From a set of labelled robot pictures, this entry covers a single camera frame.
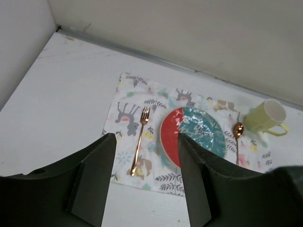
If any animal print cloth placemat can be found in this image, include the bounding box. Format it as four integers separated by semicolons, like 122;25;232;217
103;73;273;197

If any red and teal plate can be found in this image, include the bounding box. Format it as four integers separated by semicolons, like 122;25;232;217
160;106;226;167

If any copper fork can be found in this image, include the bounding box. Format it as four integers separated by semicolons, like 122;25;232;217
130;106;151;176

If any copper spoon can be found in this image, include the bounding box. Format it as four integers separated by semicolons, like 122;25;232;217
232;122;244;165

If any yellow-green mug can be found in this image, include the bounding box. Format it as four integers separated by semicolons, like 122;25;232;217
243;99;289;137

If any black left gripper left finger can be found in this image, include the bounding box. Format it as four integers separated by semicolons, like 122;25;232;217
0;133;116;227

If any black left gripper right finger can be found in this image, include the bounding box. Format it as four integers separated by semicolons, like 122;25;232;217
178;133;303;227

